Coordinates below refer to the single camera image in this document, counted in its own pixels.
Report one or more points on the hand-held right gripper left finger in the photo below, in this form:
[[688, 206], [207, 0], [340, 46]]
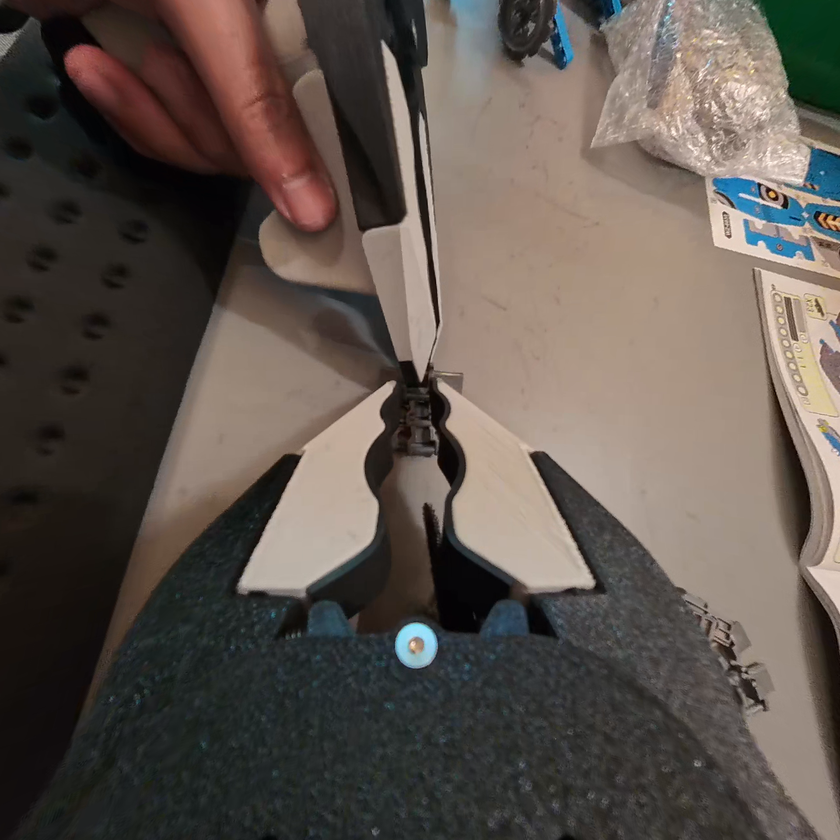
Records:
[[321, 518]]

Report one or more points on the instruction manual booklet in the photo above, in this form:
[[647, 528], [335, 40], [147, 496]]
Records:
[[807, 394]]

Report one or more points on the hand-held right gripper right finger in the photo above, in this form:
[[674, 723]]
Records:
[[512, 518]]

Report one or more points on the blue sticker sheet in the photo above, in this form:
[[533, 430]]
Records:
[[754, 223]]

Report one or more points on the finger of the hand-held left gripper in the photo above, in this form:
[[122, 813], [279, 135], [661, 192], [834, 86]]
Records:
[[438, 282], [407, 295]]

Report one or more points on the person's left hand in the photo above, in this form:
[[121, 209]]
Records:
[[216, 98]]

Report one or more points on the grey desk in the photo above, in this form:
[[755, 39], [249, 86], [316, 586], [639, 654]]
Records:
[[590, 361]]

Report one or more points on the bubble wrap bag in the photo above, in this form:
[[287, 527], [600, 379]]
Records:
[[695, 92]]

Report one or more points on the pile of grey track pieces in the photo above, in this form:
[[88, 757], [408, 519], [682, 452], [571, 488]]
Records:
[[728, 636]]

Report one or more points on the black perforated foam pad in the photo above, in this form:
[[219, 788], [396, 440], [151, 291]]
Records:
[[79, 328]]

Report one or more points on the green plastic bin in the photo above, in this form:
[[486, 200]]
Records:
[[814, 46]]

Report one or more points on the black toy wheel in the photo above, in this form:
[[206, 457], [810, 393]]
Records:
[[522, 26]]

